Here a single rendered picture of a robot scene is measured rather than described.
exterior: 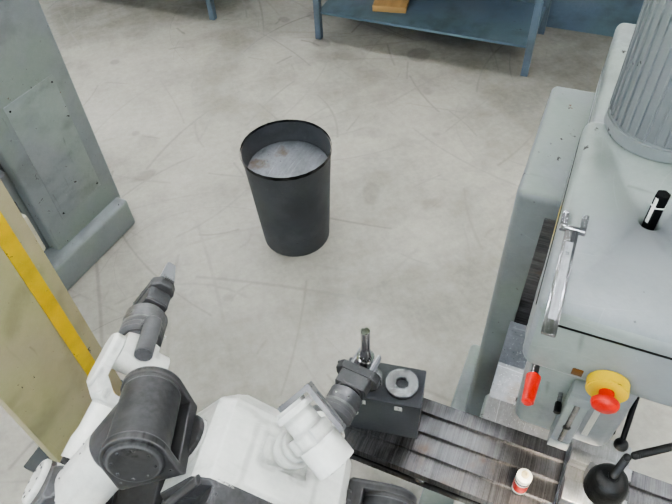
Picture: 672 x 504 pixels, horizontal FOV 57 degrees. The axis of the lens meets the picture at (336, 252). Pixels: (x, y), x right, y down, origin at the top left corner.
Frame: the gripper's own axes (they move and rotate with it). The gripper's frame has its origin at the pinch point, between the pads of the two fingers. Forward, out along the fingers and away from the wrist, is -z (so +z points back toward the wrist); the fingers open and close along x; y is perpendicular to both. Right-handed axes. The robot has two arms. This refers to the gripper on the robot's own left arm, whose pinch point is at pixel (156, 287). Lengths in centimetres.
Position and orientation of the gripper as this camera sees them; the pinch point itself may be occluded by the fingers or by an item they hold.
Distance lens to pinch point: 144.5
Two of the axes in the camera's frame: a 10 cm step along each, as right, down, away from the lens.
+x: 6.3, -6.6, -4.1
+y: -7.8, -5.0, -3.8
